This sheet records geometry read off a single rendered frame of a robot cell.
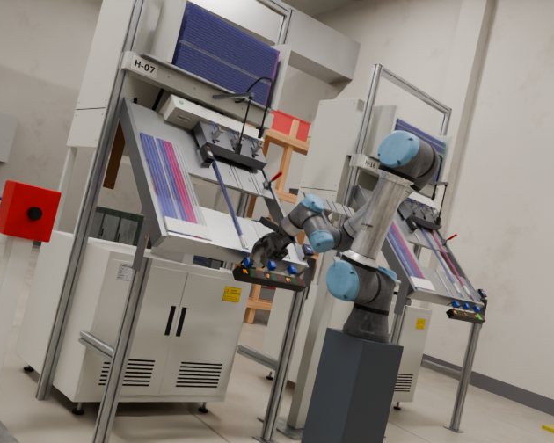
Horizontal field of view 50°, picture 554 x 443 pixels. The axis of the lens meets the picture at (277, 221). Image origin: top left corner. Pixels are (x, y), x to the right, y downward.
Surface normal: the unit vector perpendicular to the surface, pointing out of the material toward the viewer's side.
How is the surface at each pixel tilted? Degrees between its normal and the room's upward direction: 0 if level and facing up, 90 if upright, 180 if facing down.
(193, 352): 90
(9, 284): 90
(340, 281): 98
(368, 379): 90
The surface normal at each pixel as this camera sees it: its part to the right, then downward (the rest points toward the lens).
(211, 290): 0.65, 0.11
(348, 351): -0.79, -0.22
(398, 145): -0.62, -0.31
